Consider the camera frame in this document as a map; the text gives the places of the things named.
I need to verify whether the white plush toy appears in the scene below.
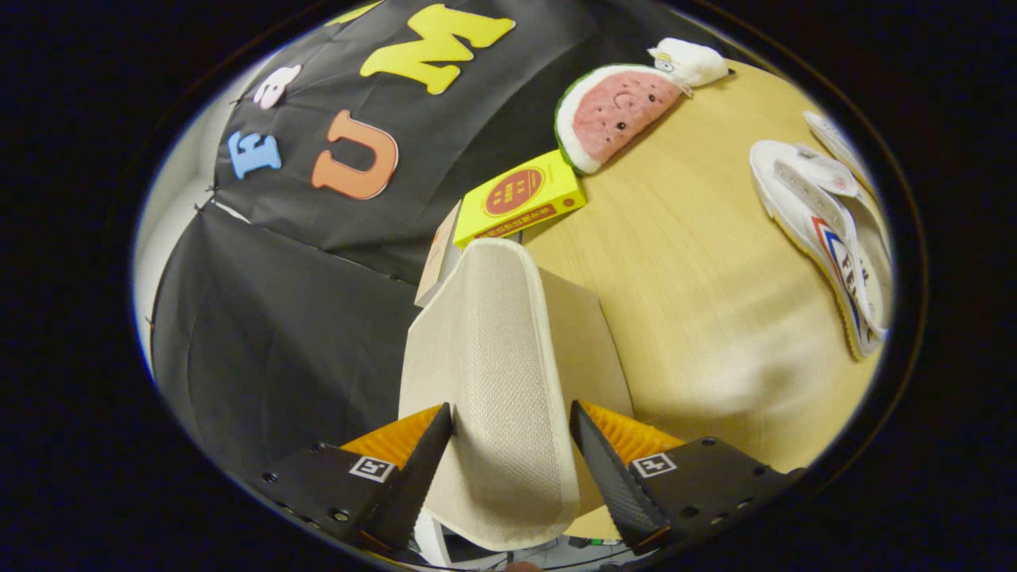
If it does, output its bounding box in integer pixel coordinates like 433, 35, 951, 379
648, 37, 732, 88

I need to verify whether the tan cover book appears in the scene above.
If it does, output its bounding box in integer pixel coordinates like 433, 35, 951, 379
414, 200, 463, 308

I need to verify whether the white canvas shoe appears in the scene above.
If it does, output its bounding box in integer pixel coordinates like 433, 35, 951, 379
802, 110, 879, 195
750, 141, 892, 360

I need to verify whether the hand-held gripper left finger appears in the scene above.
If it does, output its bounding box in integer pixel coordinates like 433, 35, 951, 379
242, 403, 454, 557

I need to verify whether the watermelon slice plush toy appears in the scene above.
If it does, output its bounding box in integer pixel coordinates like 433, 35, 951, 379
555, 64, 684, 176

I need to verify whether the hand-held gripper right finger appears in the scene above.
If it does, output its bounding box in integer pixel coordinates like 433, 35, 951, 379
570, 400, 805, 557

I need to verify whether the beige fabric storage box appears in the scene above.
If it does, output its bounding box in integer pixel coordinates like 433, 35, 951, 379
397, 238, 634, 553

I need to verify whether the yellow book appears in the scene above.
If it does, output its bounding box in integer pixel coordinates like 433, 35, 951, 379
453, 149, 587, 249

